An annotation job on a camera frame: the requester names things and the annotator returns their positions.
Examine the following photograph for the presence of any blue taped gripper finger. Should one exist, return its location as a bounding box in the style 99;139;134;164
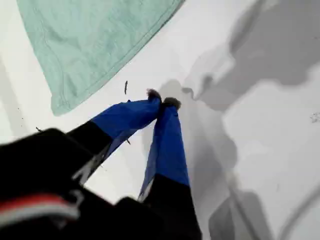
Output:
138;96;203;240
67;88;163;165

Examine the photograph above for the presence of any pale green T-shirt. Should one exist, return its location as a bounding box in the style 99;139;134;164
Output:
15;0;187;117

